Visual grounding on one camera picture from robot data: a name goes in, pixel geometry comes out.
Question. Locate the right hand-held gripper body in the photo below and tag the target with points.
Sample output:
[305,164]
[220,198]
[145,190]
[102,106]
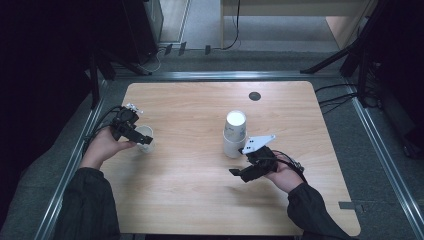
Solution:
[263,160]

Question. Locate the person's left hand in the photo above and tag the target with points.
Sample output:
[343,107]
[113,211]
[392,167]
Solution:
[101,148]

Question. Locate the dark curtain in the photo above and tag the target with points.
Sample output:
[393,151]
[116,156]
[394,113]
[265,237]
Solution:
[40,83]

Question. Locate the dark floor tape strip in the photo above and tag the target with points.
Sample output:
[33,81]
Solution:
[207,50]
[182,48]
[168,49]

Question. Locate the person's right hand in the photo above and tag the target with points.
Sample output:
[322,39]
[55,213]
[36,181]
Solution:
[288,178]

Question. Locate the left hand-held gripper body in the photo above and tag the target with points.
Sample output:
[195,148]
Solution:
[124,121]

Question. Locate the dark round table grommet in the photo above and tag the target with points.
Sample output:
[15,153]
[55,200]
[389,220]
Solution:
[254,96]

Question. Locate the grey floor tape piece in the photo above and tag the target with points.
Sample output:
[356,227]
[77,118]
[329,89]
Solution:
[351,206]

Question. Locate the black computer tower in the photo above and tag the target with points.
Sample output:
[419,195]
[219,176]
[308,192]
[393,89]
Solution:
[140,26]

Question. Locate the light wooden desk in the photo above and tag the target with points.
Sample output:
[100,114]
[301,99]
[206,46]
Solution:
[286,8]

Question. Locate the black metal stand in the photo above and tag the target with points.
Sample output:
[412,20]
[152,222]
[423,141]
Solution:
[95,76]

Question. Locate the black tripod stand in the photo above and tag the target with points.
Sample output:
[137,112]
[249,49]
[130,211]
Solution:
[353,46]

